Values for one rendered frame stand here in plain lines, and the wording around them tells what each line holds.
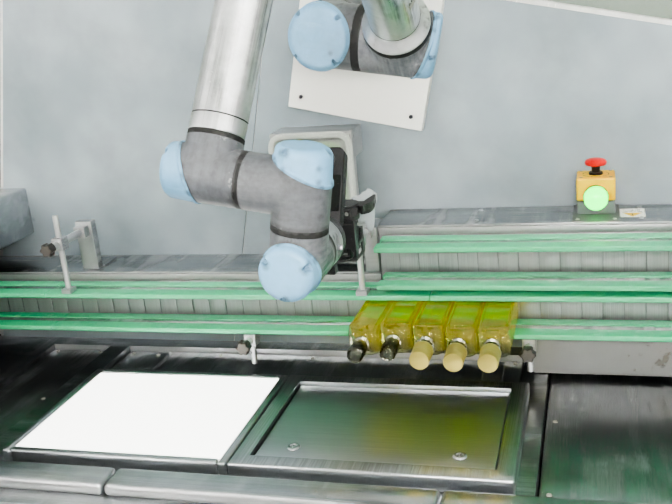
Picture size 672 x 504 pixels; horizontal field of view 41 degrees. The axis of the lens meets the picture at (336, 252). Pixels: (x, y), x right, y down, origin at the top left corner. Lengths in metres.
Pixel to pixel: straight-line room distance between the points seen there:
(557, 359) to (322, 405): 0.47
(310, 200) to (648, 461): 0.75
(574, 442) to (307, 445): 0.45
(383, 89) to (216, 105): 0.70
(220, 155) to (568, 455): 0.79
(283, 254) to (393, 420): 0.59
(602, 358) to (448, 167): 0.48
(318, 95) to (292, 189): 0.76
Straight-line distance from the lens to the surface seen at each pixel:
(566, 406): 1.72
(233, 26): 1.18
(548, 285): 1.66
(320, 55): 1.59
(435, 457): 1.50
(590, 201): 1.73
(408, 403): 1.67
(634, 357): 1.80
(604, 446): 1.60
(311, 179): 1.09
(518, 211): 1.80
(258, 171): 1.11
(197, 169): 1.14
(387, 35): 1.50
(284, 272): 1.11
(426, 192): 1.86
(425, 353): 1.52
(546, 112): 1.80
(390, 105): 1.81
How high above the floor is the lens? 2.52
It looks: 66 degrees down
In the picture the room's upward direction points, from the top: 140 degrees counter-clockwise
